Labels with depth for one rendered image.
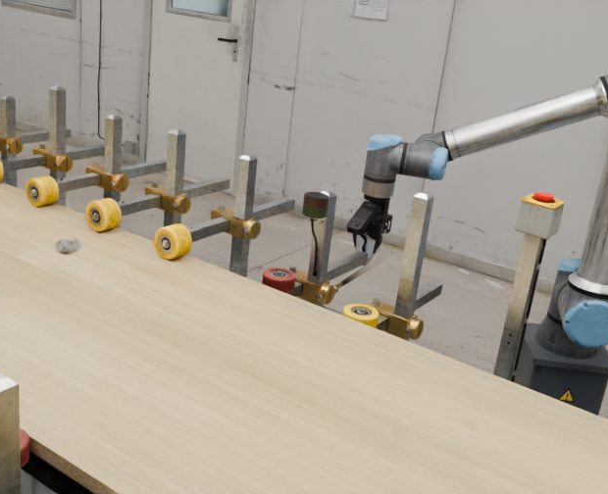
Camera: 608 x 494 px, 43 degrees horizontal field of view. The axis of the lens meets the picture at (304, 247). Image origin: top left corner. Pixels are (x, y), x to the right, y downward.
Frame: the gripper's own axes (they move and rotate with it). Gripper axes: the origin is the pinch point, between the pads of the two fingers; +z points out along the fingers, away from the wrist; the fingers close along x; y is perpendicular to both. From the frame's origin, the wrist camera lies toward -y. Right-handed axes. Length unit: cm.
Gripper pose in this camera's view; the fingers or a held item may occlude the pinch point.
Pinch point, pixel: (363, 262)
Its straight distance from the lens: 222.4
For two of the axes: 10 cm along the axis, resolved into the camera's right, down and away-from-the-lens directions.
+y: 5.7, -2.3, 7.9
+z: -1.1, 9.3, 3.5
